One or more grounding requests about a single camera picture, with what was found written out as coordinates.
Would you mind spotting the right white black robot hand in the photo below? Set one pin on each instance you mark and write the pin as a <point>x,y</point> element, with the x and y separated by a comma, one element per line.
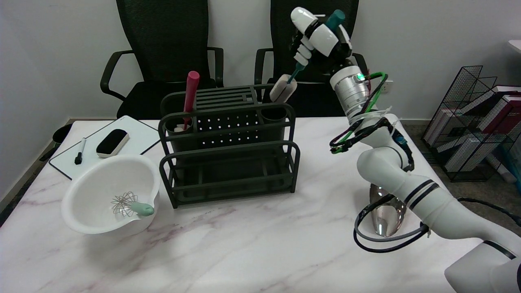
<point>325,38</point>

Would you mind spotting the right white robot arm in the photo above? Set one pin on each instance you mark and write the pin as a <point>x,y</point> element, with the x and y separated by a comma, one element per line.
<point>431,203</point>

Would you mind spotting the black mesh office chair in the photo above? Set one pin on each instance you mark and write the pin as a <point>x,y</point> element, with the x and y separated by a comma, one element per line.
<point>281,24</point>
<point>167,40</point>

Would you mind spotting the dark green dish rack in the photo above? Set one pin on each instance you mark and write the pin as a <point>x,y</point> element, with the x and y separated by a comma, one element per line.
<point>228,181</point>

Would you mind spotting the black book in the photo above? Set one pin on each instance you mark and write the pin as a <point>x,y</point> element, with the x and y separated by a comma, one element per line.
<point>486,103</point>

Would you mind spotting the white book stack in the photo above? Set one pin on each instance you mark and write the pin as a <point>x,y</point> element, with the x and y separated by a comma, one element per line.
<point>464,152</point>

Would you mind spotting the white desk corner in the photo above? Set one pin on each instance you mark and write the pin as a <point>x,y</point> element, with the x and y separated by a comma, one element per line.
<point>516,45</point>

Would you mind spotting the shiny steel ladle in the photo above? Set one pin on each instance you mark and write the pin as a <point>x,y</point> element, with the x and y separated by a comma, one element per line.
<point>386,221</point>

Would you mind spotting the maroon book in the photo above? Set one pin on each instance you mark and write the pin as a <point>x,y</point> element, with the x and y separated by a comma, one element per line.
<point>502,116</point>

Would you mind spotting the small white whiteboard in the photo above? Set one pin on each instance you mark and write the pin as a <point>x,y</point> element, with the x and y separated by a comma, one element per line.
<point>138,136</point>

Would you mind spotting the black whiteboard eraser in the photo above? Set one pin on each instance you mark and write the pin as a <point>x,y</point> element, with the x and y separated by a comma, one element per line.
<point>112,142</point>

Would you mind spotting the white plastic mixing bowl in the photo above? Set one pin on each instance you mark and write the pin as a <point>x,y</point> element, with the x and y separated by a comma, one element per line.
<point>97,183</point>

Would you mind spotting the black whiteboard marker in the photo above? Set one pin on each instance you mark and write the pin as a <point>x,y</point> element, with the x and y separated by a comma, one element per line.
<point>79,154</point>

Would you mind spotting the white wall socket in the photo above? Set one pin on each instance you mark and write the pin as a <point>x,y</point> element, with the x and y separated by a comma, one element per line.
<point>389,87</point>

